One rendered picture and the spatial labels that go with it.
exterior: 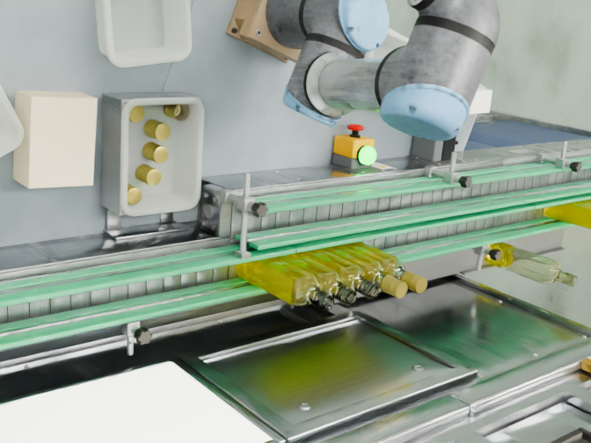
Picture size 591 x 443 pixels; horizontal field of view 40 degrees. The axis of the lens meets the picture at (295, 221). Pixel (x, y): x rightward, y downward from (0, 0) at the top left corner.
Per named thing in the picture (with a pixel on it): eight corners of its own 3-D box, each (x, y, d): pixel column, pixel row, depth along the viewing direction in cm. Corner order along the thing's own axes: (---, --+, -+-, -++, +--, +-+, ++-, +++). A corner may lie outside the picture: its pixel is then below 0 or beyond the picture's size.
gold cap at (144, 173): (135, 164, 159) (146, 169, 155) (151, 163, 161) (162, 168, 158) (134, 182, 160) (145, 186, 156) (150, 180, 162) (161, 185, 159)
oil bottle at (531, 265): (483, 262, 223) (565, 294, 204) (485, 243, 221) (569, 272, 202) (496, 258, 226) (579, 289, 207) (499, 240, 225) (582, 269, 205)
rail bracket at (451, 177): (419, 176, 197) (463, 189, 187) (423, 146, 195) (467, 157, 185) (431, 174, 199) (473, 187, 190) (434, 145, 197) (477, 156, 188)
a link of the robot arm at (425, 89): (349, 60, 161) (513, 49, 110) (321, 129, 161) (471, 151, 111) (297, 34, 156) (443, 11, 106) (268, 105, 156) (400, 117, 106)
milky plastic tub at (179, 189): (101, 206, 158) (121, 218, 152) (102, 92, 152) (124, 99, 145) (178, 198, 169) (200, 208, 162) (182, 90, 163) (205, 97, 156)
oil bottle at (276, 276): (235, 275, 168) (299, 311, 152) (236, 250, 166) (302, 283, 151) (257, 271, 171) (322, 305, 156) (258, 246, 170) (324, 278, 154)
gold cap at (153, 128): (143, 119, 157) (155, 123, 154) (159, 119, 159) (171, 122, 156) (142, 137, 158) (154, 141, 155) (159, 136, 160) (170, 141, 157)
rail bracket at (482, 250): (449, 261, 214) (490, 277, 204) (453, 236, 212) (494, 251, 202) (459, 259, 216) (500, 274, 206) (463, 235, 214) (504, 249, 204)
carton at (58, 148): (12, 178, 146) (28, 188, 140) (15, 90, 142) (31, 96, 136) (75, 176, 153) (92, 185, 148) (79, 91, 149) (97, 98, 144)
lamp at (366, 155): (355, 164, 189) (364, 167, 187) (357, 145, 188) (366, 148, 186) (369, 163, 192) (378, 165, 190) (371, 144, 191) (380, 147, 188)
